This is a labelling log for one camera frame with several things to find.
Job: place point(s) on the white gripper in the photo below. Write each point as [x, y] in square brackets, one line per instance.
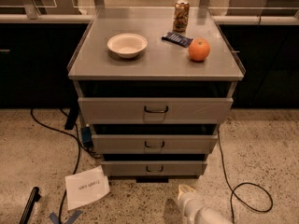
[189, 201]

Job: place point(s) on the grey bottom drawer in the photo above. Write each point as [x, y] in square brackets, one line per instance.
[153, 168]

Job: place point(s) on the grey drawer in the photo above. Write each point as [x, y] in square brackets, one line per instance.
[154, 110]
[153, 144]
[153, 168]

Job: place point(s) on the grey middle drawer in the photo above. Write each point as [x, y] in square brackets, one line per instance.
[153, 144]

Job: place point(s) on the grey metal drawer cabinet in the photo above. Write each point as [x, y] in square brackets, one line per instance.
[161, 70]

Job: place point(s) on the grey top drawer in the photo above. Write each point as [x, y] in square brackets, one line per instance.
[154, 110]

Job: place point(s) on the white paper sign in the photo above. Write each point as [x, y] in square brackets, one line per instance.
[86, 187]

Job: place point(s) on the blue power adapter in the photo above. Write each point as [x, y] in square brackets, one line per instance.
[86, 136]

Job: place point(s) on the orange fruit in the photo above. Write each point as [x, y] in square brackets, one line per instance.
[199, 49]

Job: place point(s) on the black bar on floor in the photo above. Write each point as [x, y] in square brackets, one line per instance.
[33, 198]

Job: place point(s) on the dark blue snack bar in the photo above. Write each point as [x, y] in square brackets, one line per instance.
[177, 39]

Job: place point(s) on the white bowl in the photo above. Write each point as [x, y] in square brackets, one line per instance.
[127, 46]

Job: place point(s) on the brown patterned drink can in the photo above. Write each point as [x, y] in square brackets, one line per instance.
[181, 15]

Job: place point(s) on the dark counter with rail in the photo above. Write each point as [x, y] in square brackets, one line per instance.
[34, 59]

